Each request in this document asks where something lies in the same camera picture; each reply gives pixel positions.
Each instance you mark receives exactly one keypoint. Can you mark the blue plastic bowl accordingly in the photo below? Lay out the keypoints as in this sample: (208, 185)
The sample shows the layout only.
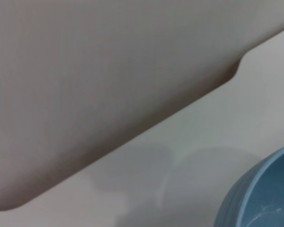
(262, 194)

